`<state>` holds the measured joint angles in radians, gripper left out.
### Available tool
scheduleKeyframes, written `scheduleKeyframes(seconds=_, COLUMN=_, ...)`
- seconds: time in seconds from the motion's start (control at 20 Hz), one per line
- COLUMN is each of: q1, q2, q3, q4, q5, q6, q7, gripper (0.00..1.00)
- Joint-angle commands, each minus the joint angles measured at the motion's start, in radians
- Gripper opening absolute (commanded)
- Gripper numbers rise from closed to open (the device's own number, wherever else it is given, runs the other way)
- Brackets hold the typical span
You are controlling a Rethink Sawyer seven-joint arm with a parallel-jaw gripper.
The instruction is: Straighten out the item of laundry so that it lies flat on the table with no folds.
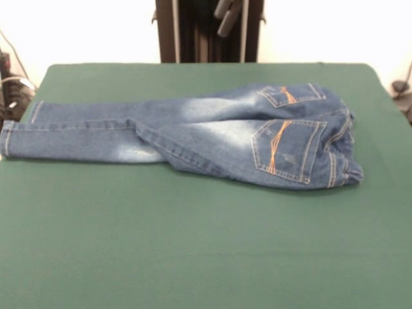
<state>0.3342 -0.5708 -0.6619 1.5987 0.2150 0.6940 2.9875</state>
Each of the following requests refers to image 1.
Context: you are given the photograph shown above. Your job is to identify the black cable bundle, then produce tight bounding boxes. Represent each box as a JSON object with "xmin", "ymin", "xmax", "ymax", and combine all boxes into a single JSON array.
[{"xmin": 0, "ymin": 28, "xmax": 36, "ymax": 120}]

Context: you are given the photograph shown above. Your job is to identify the blue denim jeans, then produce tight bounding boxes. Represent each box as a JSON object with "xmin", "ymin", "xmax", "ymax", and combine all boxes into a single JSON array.
[{"xmin": 0, "ymin": 82, "xmax": 366, "ymax": 191}]

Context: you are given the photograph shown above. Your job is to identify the black stand leg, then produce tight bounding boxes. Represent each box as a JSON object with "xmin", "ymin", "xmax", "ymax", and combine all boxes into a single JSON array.
[{"xmin": 391, "ymin": 62, "xmax": 412, "ymax": 126}]

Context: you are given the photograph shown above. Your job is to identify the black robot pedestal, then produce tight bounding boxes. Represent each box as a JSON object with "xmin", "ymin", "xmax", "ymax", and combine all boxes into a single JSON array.
[{"xmin": 151, "ymin": 0, "xmax": 268, "ymax": 64}]

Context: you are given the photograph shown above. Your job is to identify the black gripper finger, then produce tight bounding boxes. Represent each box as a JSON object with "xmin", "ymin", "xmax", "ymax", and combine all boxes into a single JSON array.
[
  {"xmin": 214, "ymin": 0, "xmax": 231, "ymax": 19},
  {"xmin": 217, "ymin": 0, "xmax": 241, "ymax": 37}
]

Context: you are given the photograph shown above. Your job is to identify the dark green table cloth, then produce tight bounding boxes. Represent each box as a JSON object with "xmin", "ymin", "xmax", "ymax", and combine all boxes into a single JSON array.
[{"xmin": 0, "ymin": 62, "xmax": 412, "ymax": 309}]

